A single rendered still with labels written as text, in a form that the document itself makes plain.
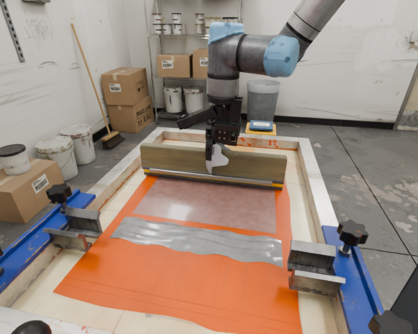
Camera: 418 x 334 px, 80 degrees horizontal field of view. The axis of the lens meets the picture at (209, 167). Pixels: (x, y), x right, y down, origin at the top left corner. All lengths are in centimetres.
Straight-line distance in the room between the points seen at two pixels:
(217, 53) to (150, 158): 34
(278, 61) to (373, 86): 382
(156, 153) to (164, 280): 36
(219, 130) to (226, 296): 36
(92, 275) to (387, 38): 413
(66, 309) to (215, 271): 25
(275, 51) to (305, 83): 356
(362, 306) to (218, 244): 25
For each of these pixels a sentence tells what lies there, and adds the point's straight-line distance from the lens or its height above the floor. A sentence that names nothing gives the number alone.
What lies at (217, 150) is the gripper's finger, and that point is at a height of 107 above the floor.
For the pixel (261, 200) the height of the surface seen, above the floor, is 95.
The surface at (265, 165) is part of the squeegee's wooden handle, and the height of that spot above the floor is 103.
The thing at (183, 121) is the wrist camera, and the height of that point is 113.
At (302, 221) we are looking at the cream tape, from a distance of 63.
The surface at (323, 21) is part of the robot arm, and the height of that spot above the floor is 136.
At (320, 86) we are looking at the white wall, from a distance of 413.
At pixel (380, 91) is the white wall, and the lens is 437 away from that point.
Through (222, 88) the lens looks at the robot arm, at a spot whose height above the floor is 123.
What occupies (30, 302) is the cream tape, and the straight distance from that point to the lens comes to 55.
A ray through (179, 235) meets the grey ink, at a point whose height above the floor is 96.
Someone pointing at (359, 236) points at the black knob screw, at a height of 106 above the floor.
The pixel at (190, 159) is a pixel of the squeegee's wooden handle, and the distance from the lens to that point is 70.
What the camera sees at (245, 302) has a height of 95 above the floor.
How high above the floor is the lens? 135
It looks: 30 degrees down
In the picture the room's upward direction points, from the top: straight up
